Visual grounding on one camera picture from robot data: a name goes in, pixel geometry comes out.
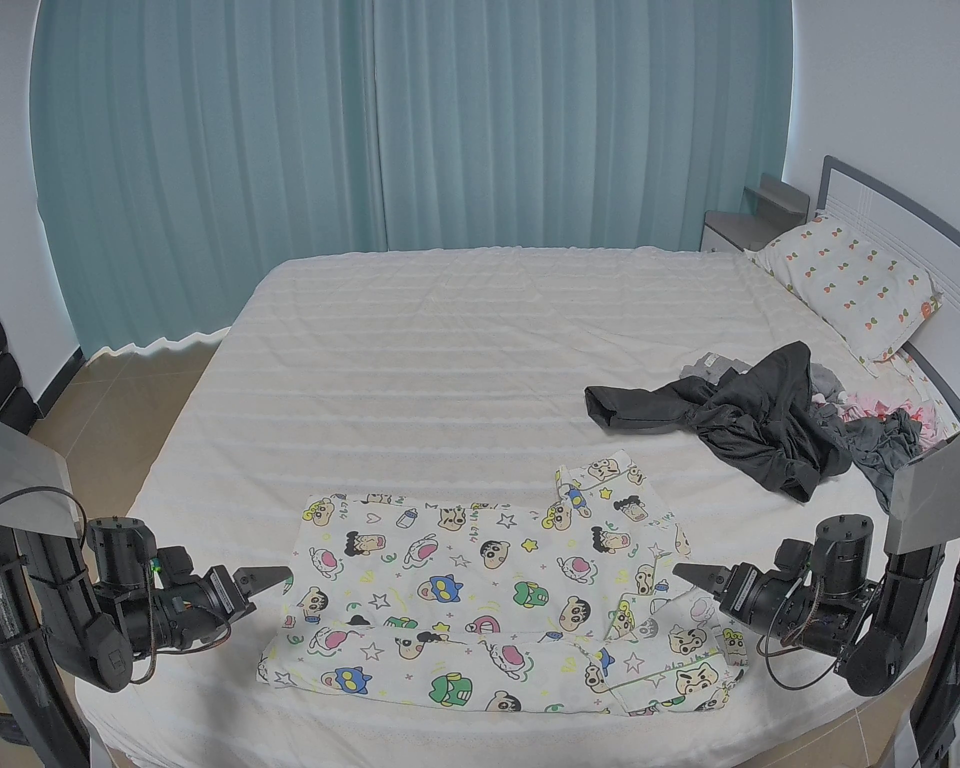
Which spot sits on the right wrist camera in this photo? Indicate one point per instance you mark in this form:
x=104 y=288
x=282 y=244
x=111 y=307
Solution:
x=795 y=555

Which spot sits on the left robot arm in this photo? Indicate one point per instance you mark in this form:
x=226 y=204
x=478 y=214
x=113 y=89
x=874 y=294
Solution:
x=45 y=600

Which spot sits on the white printed pillow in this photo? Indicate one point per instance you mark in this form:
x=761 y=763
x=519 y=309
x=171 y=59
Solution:
x=847 y=277

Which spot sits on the light grey garment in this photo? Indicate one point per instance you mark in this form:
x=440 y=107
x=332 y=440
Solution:
x=709 y=367

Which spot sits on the black garment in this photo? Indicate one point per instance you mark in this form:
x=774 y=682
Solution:
x=750 y=420

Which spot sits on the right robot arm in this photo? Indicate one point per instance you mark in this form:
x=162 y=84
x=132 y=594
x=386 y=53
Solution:
x=922 y=510

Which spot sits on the white printed pyjama top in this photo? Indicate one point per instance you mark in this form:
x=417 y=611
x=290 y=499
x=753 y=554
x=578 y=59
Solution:
x=487 y=585

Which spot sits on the grey bedside table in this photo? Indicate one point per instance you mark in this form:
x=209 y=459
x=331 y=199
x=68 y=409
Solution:
x=742 y=225

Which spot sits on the blue-green curtain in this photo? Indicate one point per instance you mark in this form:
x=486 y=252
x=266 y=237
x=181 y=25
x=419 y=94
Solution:
x=300 y=150

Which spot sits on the bed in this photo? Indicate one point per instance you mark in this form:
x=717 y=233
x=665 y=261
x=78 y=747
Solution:
x=412 y=360

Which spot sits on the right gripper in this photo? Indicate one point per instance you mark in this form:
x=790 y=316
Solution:
x=757 y=592

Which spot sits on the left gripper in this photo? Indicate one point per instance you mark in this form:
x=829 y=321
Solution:
x=214 y=596

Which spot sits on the dark grey garment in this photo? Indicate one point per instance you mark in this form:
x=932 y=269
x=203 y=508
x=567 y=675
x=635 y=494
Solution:
x=885 y=457

